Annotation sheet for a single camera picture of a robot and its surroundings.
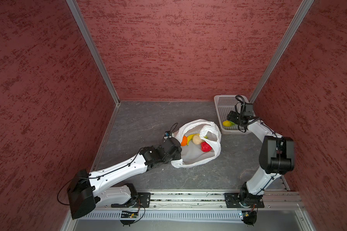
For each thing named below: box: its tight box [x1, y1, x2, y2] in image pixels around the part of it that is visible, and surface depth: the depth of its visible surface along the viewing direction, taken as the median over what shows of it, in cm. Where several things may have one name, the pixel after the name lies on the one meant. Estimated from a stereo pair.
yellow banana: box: [186, 133, 200, 146], surface depth 98 cm
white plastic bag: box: [171, 118, 222, 168], surface depth 77 cm
